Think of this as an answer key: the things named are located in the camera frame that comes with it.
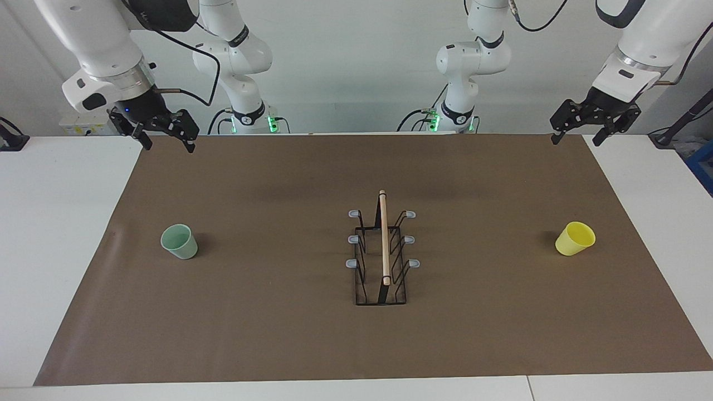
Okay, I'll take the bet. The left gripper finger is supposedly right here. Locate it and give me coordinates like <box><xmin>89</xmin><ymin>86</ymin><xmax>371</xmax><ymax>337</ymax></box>
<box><xmin>550</xmin><ymin>99</ymin><xmax>592</xmax><ymax>145</ymax></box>
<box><xmin>592</xmin><ymin>107</ymin><xmax>641</xmax><ymax>147</ymax></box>

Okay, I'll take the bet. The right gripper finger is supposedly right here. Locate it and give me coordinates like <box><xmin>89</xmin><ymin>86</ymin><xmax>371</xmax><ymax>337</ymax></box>
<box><xmin>110</xmin><ymin>109</ymin><xmax>153</xmax><ymax>151</ymax></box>
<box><xmin>159</xmin><ymin>110</ymin><xmax>200</xmax><ymax>154</ymax></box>

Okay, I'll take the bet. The pale green plastic cup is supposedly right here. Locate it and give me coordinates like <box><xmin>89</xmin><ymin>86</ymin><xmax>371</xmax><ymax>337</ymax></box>
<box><xmin>160</xmin><ymin>224</ymin><xmax>199</xmax><ymax>260</ymax></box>

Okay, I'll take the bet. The yellow plastic cup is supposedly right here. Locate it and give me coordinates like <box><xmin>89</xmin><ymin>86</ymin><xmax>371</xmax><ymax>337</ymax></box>
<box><xmin>555</xmin><ymin>221</ymin><xmax>596</xmax><ymax>257</ymax></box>

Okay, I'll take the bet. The black stand pole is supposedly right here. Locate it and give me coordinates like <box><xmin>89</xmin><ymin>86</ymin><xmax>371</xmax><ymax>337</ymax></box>
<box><xmin>648</xmin><ymin>88</ymin><xmax>713</xmax><ymax>149</ymax></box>

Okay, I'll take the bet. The white power box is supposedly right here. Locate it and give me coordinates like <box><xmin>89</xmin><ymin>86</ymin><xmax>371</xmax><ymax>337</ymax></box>
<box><xmin>60</xmin><ymin>111</ymin><xmax>115</xmax><ymax>136</ymax></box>

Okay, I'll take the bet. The black table clamp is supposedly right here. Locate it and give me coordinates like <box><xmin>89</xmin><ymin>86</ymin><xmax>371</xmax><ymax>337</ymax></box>
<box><xmin>0</xmin><ymin>116</ymin><xmax>30</xmax><ymax>152</ymax></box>

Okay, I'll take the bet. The brown table mat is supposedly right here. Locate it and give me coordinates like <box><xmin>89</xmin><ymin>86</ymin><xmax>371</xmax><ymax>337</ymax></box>
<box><xmin>33</xmin><ymin>134</ymin><xmax>713</xmax><ymax>387</ymax></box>

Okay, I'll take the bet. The black right base cable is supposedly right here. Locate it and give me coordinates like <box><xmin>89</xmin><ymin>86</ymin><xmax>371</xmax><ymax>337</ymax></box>
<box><xmin>208</xmin><ymin>108</ymin><xmax>235</xmax><ymax>135</ymax></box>

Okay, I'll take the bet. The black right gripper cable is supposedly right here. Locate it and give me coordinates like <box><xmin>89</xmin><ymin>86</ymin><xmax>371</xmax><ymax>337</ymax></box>
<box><xmin>149</xmin><ymin>27</ymin><xmax>222</xmax><ymax>107</ymax></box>

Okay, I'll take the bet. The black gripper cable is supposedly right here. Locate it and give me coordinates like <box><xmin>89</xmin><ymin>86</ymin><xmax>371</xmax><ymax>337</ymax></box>
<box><xmin>508</xmin><ymin>0</ymin><xmax>713</xmax><ymax>87</ymax></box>
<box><xmin>149</xmin><ymin>27</ymin><xmax>222</xmax><ymax>107</ymax></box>

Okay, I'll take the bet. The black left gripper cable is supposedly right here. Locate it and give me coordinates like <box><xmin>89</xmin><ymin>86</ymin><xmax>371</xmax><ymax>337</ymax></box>
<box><xmin>508</xmin><ymin>0</ymin><xmax>713</xmax><ymax>87</ymax></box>

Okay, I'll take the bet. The black left base cable bundle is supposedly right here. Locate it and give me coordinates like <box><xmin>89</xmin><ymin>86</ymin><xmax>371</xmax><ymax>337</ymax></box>
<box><xmin>397</xmin><ymin>84</ymin><xmax>449</xmax><ymax>133</ymax></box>

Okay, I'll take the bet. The black wire cup rack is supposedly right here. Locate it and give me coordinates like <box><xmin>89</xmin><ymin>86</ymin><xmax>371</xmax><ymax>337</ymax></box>
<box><xmin>345</xmin><ymin>189</ymin><xmax>421</xmax><ymax>306</ymax></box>

